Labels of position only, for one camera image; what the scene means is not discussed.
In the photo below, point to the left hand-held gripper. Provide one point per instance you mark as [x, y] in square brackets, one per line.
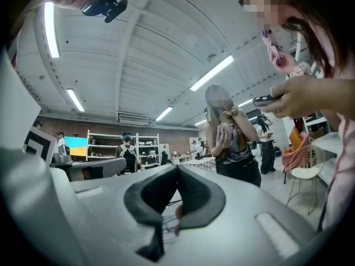
[38, 145]

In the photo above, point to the black head-mounted camera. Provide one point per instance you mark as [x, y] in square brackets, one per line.
[102, 1]

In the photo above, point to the white metal shelf rack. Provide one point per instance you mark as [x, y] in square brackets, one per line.
[88, 148]

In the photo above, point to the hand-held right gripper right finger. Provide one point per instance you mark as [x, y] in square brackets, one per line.
[244, 217]

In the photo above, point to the black office chair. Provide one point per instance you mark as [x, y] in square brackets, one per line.
[165, 158]

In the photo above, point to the pink armchair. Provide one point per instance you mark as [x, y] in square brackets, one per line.
[287, 152]

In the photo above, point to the checkered cloth table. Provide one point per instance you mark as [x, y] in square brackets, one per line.
[199, 163]

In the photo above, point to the blue and yellow monitor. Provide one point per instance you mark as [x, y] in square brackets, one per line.
[76, 145]

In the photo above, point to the ceiling air conditioner unit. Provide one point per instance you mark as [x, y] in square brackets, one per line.
[133, 118]

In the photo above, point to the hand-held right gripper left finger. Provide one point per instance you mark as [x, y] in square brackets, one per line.
[105, 204]

